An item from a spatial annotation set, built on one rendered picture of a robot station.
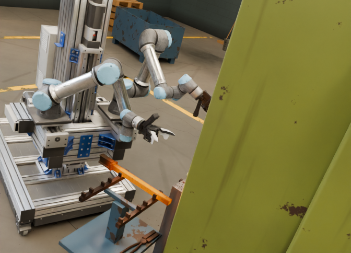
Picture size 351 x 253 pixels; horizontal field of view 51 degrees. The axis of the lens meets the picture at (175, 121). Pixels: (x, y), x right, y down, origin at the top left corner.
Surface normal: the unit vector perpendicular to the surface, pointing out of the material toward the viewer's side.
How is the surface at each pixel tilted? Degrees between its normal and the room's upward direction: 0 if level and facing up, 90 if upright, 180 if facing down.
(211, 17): 90
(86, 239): 0
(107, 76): 86
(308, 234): 90
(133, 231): 0
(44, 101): 94
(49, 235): 0
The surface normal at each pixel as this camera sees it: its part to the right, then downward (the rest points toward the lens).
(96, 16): 0.54, 0.47
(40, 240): 0.25, -0.88
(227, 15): -0.63, 0.17
